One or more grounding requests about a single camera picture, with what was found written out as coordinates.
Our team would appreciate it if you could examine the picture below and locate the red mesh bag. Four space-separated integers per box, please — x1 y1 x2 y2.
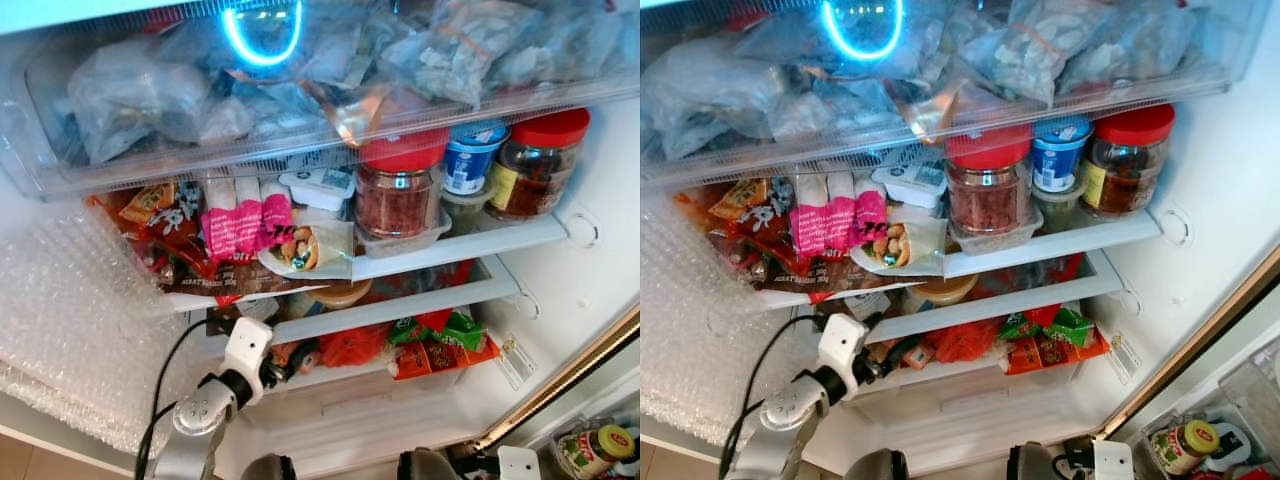
320 325 393 368
925 320 1001 363

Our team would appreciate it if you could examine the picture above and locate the large red snack bag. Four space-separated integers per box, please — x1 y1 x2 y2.
675 185 921 301
85 190 331 306

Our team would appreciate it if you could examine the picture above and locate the clear plastic tray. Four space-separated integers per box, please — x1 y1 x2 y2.
355 215 453 259
948 210 1043 256

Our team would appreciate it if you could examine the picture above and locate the green snack packet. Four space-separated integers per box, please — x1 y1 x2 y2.
1000 305 1094 346
390 310 488 351

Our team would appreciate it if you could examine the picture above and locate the white crisper drawer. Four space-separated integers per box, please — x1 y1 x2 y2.
800 365 1101 476
215 365 501 473

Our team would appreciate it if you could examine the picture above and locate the red-lid jar of chili flakes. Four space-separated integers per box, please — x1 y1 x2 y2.
355 130 449 241
945 125 1034 238

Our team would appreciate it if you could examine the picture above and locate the packaged wrap sandwich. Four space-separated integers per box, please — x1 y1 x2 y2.
850 218 948 276
258 220 356 281

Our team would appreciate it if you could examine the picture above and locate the clear bubble wrap sheet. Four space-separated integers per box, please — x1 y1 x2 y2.
0 200 201 451
640 195 801 451

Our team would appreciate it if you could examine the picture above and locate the white open fridge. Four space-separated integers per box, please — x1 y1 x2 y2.
0 0 641 476
640 0 1280 476

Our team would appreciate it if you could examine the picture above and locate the white fridge label sticker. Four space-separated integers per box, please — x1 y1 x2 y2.
497 335 541 391
1107 332 1143 386

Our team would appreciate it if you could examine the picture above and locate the small orange snack packet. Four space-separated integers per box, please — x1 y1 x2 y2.
705 178 771 221
118 180 179 223

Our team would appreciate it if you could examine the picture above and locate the grey robot leg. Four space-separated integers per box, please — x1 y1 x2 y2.
1007 442 1066 480
397 448 461 480
240 453 298 480
845 448 909 480

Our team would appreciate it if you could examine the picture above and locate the frosty clear plastic bag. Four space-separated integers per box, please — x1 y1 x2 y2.
1090 0 1201 91
642 40 801 161
520 0 641 86
65 40 216 166

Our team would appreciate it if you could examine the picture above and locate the small green jar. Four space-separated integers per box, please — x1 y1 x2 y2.
1032 188 1086 233
440 190 491 236

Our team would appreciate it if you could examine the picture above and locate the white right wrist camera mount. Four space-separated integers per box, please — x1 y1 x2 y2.
1093 440 1136 480
497 445 541 480

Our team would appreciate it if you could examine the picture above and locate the grey right robot leg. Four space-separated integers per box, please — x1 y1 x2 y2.
1007 442 1066 480
397 448 461 480

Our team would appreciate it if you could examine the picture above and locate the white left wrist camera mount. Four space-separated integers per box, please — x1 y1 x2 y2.
222 318 274 386
818 313 869 381

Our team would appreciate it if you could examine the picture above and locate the blue and white yogurt cup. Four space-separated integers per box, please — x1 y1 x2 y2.
443 120 511 196
1030 117 1094 193

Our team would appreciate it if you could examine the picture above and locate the white fridge shelf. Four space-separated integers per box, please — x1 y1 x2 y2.
940 208 1166 279
190 258 521 346
790 250 1126 346
350 213 571 283

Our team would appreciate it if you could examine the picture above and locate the pink and white packet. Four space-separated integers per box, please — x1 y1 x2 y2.
200 178 237 263
790 175 829 259
260 178 294 246
855 175 889 241
233 176 264 256
826 172 859 251

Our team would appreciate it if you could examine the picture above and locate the small white labelled tub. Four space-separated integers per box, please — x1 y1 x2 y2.
872 163 948 211
278 167 356 213

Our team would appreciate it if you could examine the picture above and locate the red-lid jar with yellow label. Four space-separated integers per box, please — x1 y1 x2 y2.
1080 103 1177 218
488 108 591 221

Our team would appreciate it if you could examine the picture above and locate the orange red food box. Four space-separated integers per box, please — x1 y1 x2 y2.
1003 330 1111 376
392 338 501 381

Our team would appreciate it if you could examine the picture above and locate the clear bag of frozen dumplings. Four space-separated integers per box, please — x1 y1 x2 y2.
965 0 1111 106
385 0 546 106

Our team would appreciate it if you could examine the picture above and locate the clear plastic fridge drawer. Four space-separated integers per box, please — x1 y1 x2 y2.
640 0 1276 193
0 0 641 198

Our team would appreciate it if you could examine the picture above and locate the yellow-lid jar with red label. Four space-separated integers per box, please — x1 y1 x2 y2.
1150 420 1221 476
560 425 638 480

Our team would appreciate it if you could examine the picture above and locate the grey left robot leg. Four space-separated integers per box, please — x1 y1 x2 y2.
240 453 298 480
845 448 909 480

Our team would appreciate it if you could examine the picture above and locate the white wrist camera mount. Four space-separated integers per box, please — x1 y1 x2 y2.
1093 440 1136 480
818 313 869 381
497 445 541 480
222 318 274 386

